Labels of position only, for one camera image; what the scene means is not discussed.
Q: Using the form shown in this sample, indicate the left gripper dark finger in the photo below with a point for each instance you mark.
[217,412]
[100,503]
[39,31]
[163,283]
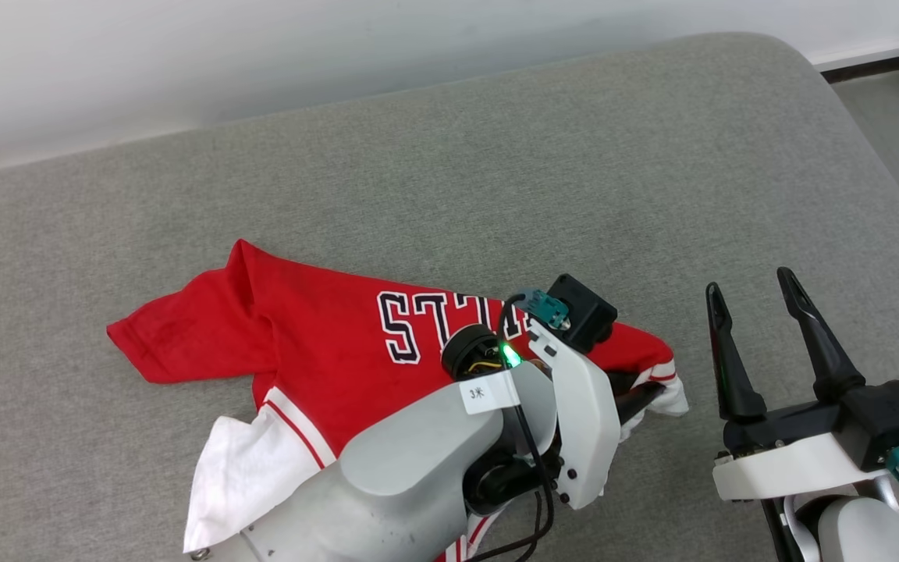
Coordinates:
[638,398]

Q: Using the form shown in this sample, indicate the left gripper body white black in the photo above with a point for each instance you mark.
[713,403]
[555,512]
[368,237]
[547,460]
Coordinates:
[586,421]

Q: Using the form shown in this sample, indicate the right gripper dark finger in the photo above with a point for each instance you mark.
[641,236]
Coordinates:
[824,351]
[733,375]

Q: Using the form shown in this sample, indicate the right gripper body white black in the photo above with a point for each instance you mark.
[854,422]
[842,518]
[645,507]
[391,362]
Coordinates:
[871,421]

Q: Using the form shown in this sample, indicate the red white basketball jersey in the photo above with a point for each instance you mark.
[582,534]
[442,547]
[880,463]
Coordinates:
[317,351]

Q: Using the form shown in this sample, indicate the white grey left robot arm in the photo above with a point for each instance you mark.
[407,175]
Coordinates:
[403,476]

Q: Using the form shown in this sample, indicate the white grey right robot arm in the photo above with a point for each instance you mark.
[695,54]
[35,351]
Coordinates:
[863,531]

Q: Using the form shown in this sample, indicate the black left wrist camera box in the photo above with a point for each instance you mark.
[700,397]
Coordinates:
[584,311]

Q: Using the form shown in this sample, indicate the teal left camera connector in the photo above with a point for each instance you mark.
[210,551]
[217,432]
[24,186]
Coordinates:
[545,307]

